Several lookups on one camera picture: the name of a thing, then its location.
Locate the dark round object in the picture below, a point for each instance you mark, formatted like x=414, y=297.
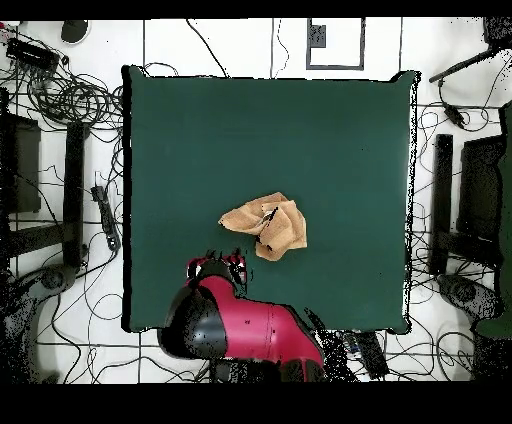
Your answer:
x=74, y=31

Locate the grey square floor frame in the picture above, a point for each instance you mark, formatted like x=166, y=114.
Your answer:
x=362, y=44

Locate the orange terry towel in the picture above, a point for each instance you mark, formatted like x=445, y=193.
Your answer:
x=280, y=232

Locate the black power adapter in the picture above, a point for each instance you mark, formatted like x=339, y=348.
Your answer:
x=455, y=115

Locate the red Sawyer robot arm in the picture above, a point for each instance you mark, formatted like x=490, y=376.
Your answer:
x=260, y=328

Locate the black power strip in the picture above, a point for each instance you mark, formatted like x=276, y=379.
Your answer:
x=372, y=356
x=106, y=216

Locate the black box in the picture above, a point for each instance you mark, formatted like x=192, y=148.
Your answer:
x=480, y=188
x=24, y=168

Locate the grey stand base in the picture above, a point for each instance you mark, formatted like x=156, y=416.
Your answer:
x=54, y=278
x=464, y=292

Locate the black upright stand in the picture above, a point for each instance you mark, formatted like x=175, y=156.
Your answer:
x=74, y=180
x=443, y=180

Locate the black box device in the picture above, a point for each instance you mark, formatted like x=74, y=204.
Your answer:
x=32, y=54

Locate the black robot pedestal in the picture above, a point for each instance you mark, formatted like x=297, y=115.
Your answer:
x=240, y=372

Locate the small grey square plate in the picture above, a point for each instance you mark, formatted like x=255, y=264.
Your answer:
x=318, y=36

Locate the dark green table cloth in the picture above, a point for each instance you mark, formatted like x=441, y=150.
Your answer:
x=240, y=160

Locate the black pole with block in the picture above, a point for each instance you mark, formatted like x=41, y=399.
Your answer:
x=460, y=66

